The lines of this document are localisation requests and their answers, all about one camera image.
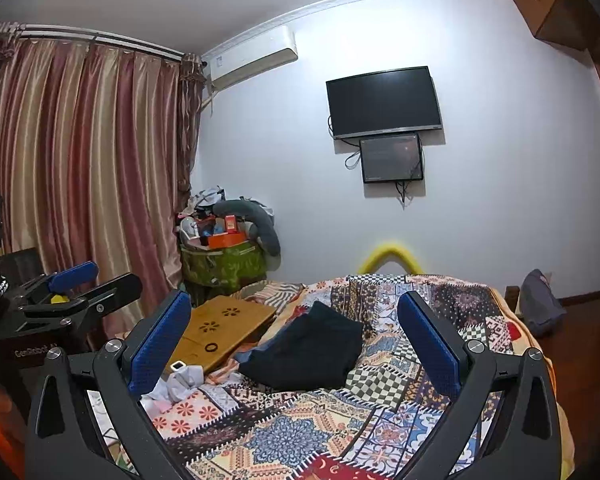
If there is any white wall air conditioner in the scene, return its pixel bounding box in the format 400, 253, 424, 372
204, 25, 298, 94

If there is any folded dark navy garment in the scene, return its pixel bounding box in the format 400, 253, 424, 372
238, 301, 364, 391

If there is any grey backpack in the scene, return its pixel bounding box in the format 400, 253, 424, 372
518, 269, 567, 337

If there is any small wall monitor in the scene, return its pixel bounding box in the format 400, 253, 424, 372
360, 133, 424, 184

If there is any grey plush neck pillow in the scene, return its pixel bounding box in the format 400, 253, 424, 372
212, 200, 280, 257

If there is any pink and gold striped curtain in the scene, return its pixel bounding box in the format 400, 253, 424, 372
0, 24, 204, 336

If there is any wooden lap desk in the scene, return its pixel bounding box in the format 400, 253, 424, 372
166, 296, 276, 374

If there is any orange-sleeved left forearm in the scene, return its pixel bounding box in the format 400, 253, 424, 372
0, 426, 26, 479

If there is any large wall television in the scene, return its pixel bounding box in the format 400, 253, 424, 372
326, 66, 442, 139

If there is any green fabric storage box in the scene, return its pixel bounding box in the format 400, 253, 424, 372
181, 240, 266, 307

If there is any patchwork patterned bed quilt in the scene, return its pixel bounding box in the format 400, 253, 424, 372
147, 274, 536, 479

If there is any yellow curved foam tube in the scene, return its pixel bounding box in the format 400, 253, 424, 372
358, 242, 425, 275

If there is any white crumpled cloth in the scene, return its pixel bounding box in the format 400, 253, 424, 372
140, 361, 204, 418

